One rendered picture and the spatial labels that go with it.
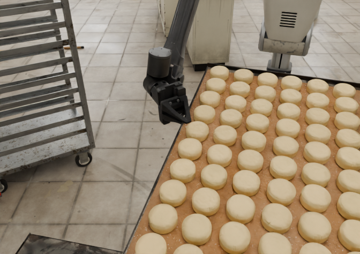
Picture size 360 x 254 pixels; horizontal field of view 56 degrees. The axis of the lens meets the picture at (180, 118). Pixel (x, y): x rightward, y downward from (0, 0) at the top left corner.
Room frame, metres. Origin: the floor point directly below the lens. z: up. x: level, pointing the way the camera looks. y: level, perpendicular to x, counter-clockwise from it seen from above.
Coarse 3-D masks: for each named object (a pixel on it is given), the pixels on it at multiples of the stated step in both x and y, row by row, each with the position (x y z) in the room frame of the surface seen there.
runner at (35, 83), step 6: (72, 72) 1.58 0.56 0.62; (48, 78) 1.52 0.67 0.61; (54, 78) 1.53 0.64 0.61; (60, 78) 1.55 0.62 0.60; (66, 78) 1.56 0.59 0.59; (18, 84) 1.45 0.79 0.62; (24, 84) 1.47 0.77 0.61; (30, 84) 1.48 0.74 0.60; (36, 84) 1.49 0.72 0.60; (42, 84) 1.50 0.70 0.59; (0, 90) 1.41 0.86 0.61; (6, 90) 1.43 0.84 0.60; (12, 90) 1.44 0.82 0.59
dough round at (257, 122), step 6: (252, 114) 0.63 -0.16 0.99; (258, 114) 0.63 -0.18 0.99; (246, 120) 0.62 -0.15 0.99; (252, 120) 0.61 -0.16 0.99; (258, 120) 0.61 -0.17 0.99; (264, 120) 0.61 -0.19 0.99; (246, 126) 0.61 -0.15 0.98; (252, 126) 0.59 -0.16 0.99; (258, 126) 0.59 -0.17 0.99; (264, 126) 0.59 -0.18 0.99; (264, 132) 0.59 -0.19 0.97
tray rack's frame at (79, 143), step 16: (64, 112) 1.91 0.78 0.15; (0, 128) 1.73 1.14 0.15; (16, 128) 1.73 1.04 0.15; (32, 128) 1.73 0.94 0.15; (64, 128) 1.73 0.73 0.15; (80, 128) 1.73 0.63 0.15; (0, 144) 1.57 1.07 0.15; (16, 144) 1.57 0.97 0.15; (48, 144) 1.57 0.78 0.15; (64, 144) 1.57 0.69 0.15; (80, 144) 1.57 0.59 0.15; (0, 160) 1.42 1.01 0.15; (16, 160) 1.42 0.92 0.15; (32, 160) 1.42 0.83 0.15; (48, 160) 1.44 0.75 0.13; (80, 160) 1.52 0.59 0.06; (0, 176) 1.32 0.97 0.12
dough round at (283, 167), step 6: (276, 156) 0.50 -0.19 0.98; (282, 156) 0.50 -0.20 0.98; (276, 162) 0.49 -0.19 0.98; (282, 162) 0.49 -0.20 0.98; (288, 162) 0.49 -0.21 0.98; (294, 162) 0.49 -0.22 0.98; (270, 168) 0.48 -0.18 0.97; (276, 168) 0.47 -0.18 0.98; (282, 168) 0.47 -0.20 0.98; (288, 168) 0.47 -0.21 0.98; (294, 168) 0.47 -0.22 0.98; (276, 174) 0.47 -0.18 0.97; (282, 174) 0.46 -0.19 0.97; (288, 174) 0.46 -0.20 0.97; (294, 174) 0.47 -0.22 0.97; (288, 180) 0.46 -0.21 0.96
